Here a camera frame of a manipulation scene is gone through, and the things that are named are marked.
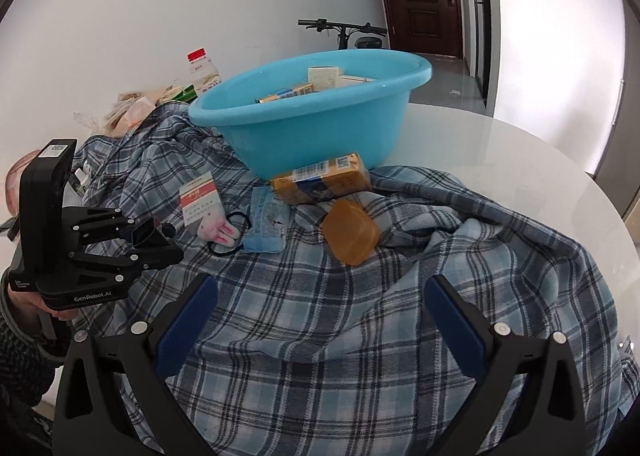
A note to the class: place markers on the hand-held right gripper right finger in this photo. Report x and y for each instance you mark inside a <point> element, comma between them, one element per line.
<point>457,331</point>

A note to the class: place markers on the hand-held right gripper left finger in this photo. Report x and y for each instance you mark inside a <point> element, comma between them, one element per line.
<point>187,326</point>

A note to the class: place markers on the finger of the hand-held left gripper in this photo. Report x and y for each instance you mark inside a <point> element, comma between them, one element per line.
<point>145,232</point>
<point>155,257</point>

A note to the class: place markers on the red white cigarette pack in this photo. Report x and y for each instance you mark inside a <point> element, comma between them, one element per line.
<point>200,201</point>

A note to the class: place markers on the white plush toy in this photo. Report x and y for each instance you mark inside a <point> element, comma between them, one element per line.
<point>215,231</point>

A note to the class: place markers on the amber soap bar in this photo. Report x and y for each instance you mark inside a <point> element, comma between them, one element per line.
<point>350,233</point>

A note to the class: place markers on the blue plastic basin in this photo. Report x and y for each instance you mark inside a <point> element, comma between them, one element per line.
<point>300,136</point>

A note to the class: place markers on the yellow box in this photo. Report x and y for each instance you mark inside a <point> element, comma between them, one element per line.
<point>320,179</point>

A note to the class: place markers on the person's left forearm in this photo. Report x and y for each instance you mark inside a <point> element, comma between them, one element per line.
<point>20,356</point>

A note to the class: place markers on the white round desktop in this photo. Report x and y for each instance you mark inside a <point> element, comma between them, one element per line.
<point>500,161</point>

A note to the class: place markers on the person's left hand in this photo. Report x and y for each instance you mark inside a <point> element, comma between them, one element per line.
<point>35,303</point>

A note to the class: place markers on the pink plastic bag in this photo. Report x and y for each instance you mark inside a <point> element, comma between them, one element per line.
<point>17,181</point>

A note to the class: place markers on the blue plaid shirt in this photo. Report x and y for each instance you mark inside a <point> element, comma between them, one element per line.
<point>350,336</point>

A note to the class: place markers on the beige plastic bag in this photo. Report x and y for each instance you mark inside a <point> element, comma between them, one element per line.
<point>130,111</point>

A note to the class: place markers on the red cap drink bottle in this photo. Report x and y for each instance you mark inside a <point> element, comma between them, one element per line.
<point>202,74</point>

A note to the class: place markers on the gold cigarette pack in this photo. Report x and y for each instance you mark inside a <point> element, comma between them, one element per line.
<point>285,94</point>

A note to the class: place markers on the tall grey gold fridge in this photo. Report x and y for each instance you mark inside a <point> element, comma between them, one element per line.
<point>620,161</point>

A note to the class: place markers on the small white box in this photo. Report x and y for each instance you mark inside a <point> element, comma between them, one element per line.
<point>325,78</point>

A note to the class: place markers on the large white box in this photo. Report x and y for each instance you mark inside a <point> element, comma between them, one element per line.
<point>356,80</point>

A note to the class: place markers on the black bicycle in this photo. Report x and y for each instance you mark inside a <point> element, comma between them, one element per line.
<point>345,39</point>

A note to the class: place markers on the black frame glass door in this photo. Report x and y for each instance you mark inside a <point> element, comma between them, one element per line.
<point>477,11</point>

